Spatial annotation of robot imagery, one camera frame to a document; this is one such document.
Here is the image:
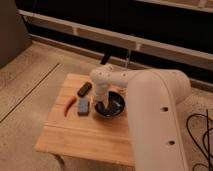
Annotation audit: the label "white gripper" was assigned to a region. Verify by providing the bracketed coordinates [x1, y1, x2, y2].
[94, 84, 109, 107]

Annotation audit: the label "black ceramic bowl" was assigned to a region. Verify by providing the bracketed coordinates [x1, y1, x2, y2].
[95, 91, 125, 118]

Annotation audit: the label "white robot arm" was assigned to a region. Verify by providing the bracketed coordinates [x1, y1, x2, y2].
[90, 64, 191, 171]

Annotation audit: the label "black rectangular remote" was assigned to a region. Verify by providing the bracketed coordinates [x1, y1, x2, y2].
[77, 82, 92, 97]

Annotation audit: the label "blue sponge block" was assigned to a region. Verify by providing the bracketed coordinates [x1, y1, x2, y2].
[77, 98, 89, 116]

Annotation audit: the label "red chili pepper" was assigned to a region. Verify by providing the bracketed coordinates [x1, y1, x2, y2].
[64, 96, 77, 117]

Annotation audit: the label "wooden side table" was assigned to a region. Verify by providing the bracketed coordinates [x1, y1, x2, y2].
[35, 74, 134, 166]

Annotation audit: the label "white shelf rail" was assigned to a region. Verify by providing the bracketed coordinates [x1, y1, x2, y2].
[19, 10, 213, 71]

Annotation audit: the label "black cables on floor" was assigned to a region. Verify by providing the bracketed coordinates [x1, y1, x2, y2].
[185, 109, 213, 171]

